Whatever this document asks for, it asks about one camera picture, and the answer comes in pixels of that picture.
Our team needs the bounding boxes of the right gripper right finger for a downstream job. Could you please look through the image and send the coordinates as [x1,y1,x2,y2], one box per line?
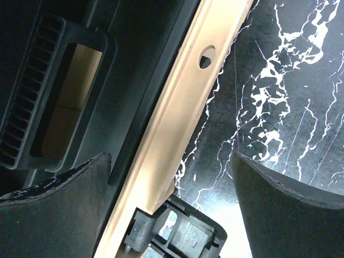
[230,152,343,257]

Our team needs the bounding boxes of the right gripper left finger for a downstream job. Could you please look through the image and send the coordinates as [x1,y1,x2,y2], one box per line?
[1,153,111,257]

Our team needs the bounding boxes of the black tool box tray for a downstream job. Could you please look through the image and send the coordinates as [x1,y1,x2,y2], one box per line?
[1,1,200,193]

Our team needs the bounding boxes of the tan plastic tool box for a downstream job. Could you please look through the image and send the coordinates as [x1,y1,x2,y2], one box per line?
[95,0,252,257]

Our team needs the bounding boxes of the black marble pattern mat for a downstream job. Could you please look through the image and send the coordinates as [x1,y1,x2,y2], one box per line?
[175,1,343,257]

